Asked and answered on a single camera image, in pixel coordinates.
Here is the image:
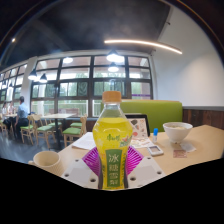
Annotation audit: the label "black pendant lamps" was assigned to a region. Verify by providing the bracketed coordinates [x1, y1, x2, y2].
[0, 49, 126, 89]

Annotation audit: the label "wooden chairs with green seats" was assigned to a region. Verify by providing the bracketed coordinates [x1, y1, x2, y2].
[0, 113, 88, 149]

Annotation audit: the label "white paper sheets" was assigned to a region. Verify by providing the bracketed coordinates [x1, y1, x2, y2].
[71, 131, 98, 151]

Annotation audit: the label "white bowl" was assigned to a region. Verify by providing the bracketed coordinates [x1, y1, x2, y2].
[162, 121, 194, 145]

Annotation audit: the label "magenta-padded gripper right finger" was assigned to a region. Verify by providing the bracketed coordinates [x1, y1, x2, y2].
[124, 145, 167, 190]

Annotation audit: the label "light wooden dining table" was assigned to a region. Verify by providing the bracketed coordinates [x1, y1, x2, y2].
[39, 112, 76, 149]

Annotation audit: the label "small brown card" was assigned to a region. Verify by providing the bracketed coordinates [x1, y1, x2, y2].
[172, 148, 188, 159]

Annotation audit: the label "green upholstered booth bench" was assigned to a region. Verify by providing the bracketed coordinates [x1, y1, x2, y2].
[101, 99, 184, 134]

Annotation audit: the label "yellow drink bottle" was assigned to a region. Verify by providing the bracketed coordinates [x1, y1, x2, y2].
[92, 90, 134, 191]

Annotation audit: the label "printed flyer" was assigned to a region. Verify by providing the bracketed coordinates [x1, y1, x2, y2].
[129, 137, 154, 149]

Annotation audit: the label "crumpled white napkin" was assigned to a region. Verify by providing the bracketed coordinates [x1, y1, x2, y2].
[179, 141, 198, 154]

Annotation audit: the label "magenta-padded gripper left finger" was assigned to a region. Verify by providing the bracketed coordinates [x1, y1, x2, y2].
[61, 146, 102, 190]

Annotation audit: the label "dark-framed window wall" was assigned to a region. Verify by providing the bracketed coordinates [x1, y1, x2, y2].
[0, 54, 154, 118]

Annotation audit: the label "black-framed picture stand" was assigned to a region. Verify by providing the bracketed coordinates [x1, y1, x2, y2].
[124, 113, 151, 138]

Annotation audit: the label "person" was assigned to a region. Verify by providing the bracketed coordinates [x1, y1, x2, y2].
[11, 95, 30, 138]
[1, 101, 16, 116]

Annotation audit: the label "small white handheld device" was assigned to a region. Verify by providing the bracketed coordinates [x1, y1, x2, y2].
[146, 143, 165, 157]

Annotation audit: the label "small blue-capped bottle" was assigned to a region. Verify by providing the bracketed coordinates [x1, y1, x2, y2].
[152, 127, 159, 144]

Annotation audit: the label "curved linear ceiling light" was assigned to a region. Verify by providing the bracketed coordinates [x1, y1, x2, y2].
[103, 38, 184, 55]

